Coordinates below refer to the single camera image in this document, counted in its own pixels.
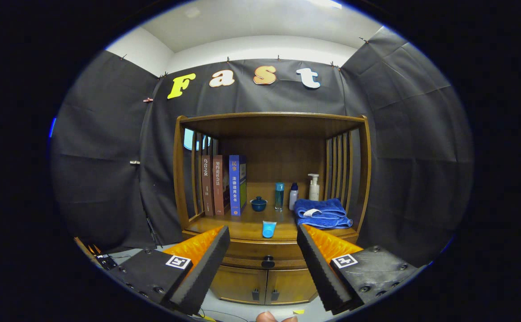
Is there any wooden cabinet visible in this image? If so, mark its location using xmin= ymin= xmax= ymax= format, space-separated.
xmin=173 ymin=112 xmax=372 ymax=305

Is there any blue book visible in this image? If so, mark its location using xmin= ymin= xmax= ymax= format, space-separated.
xmin=229 ymin=155 xmax=248 ymax=217

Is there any blue folded towel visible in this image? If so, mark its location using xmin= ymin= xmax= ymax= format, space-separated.
xmin=293 ymin=198 xmax=353 ymax=229

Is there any wooden drawer with black knob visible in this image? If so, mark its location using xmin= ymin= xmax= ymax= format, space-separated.
xmin=219 ymin=240 xmax=309 ymax=270

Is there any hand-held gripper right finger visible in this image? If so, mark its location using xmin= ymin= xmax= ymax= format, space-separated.
xmin=296 ymin=224 xmax=422 ymax=314

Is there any black backdrop cloth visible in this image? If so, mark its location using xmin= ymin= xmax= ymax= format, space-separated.
xmin=50 ymin=27 xmax=474 ymax=268

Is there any thin floor cable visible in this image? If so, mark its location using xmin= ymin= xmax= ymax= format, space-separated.
xmin=193 ymin=309 xmax=248 ymax=322

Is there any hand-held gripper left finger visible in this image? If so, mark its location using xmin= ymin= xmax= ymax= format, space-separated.
xmin=111 ymin=225 xmax=231 ymax=315

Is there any black device with orange wires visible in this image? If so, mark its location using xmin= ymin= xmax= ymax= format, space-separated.
xmin=88 ymin=244 xmax=119 ymax=270

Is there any reddish brown book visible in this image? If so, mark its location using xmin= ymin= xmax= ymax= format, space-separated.
xmin=212 ymin=155 xmax=231 ymax=216

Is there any wooden cabinet door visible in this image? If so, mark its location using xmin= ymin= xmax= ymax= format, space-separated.
xmin=210 ymin=267 xmax=268 ymax=305
xmin=267 ymin=268 xmax=318 ymax=305

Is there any dark brown book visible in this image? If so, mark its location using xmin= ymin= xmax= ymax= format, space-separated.
xmin=201 ymin=156 xmax=215 ymax=217

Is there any wooden countertop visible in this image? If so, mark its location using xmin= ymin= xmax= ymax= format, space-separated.
xmin=184 ymin=210 xmax=359 ymax=242

